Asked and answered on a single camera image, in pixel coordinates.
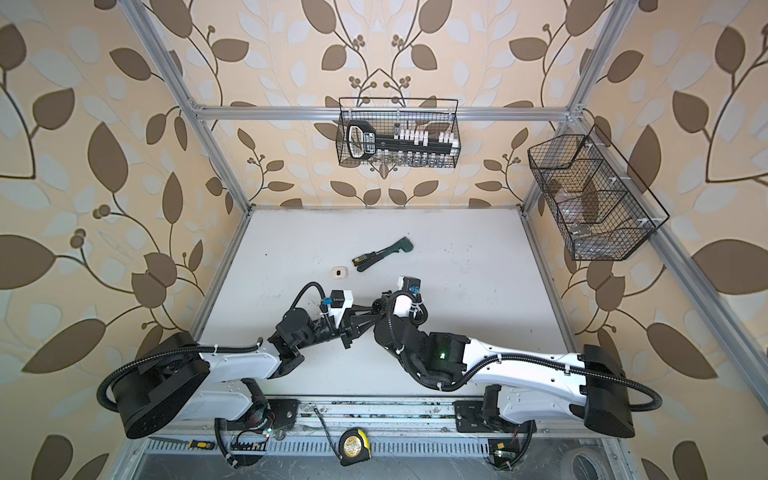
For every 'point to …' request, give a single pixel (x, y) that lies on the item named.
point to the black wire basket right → (600, 213)
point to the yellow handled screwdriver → (192, 444)
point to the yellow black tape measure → (354, 446)
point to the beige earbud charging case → (338, 273)
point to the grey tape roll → (585, 464)
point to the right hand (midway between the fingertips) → (383, 303)
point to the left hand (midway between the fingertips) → (379, 314)
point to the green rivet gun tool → (362, 261)
